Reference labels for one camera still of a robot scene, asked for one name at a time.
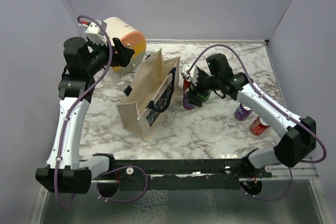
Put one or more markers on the purple fanta can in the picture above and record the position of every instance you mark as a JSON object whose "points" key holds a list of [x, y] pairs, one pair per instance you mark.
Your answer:
{"points": [[242, 112], [186, 104]]}

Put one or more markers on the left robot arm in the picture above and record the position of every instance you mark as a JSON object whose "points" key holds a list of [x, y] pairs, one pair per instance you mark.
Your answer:
{"points": [[64, 173]]}

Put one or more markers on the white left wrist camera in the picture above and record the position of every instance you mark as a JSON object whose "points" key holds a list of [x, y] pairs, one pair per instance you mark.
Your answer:
{"points": [[95, 34]]}

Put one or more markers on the beige canvas tote bag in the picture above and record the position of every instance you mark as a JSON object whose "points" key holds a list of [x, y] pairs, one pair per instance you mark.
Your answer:
{"points": [[147, 99]]}

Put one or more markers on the purple Fanta can tilted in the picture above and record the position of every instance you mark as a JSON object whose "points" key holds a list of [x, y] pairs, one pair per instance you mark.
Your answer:
{"points": [[242, 112]]}

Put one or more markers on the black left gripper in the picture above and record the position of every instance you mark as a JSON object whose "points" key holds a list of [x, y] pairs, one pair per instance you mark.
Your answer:
{"points": [[122, 57]]}

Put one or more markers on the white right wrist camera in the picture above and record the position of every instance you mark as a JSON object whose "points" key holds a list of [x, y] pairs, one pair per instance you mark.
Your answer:
{"points": [[190, 75]]}

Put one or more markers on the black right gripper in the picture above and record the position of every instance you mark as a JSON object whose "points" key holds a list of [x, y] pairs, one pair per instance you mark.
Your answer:
{"points": [[192, 94]]}

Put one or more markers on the red cola can lying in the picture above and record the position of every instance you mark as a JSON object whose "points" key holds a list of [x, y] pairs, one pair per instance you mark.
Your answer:
{"points": [[258, 126]]}

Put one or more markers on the red cola can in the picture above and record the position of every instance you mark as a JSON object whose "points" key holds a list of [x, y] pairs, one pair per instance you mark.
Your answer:
{"points": [[258, 126], [186, 84]]}

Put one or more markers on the green Perrier bottle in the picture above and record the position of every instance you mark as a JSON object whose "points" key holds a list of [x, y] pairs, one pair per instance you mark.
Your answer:
{"points": [[205, 95]]}

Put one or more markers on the white round drawer box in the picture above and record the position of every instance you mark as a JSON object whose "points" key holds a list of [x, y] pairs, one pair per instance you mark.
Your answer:
{"points": [[130, 38]]}

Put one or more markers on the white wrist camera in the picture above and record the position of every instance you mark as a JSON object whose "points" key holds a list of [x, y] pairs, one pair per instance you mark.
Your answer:
{"points": [[95, 34], [190, 75]]}

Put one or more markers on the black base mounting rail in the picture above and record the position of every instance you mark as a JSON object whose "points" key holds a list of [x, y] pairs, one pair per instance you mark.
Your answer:
{"points": [[178, 174]]}

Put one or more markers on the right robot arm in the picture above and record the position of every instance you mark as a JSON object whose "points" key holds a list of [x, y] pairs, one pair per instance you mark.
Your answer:
{"points": [[296, 133]]}

